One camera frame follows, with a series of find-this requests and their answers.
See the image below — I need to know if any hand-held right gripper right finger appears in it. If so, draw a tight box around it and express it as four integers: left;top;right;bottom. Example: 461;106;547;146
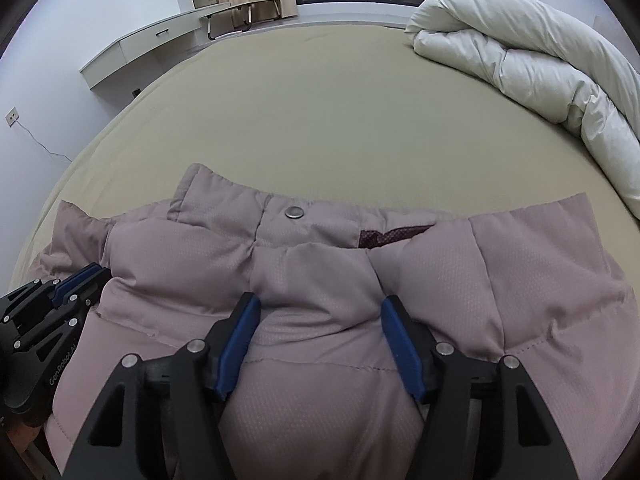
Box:
380;294;581;480

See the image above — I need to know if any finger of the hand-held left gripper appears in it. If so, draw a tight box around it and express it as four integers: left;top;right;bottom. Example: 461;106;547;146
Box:
59;268;112;311
50;262;102;294

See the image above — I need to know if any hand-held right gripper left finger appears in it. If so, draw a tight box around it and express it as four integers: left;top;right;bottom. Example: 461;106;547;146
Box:
62;291;262;480

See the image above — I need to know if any pink hooded padded coat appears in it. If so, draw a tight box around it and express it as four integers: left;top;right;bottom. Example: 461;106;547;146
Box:
37;162;640;480

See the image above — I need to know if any bed with olive sheet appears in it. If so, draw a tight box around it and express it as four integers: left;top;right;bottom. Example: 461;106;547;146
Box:
10;22;640;311

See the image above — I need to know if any small folding table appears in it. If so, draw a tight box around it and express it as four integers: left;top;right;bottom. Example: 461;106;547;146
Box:
200;0;281;41

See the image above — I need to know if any white folded duvet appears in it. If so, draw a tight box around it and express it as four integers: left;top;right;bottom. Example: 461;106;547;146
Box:
404;0;640;221

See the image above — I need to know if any thin grey cable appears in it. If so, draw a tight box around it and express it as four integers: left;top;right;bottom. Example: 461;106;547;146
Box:
17;120;71;163

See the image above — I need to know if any white wall-mounted desk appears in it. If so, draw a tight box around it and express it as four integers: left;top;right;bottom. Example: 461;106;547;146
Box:
80;2;232;92

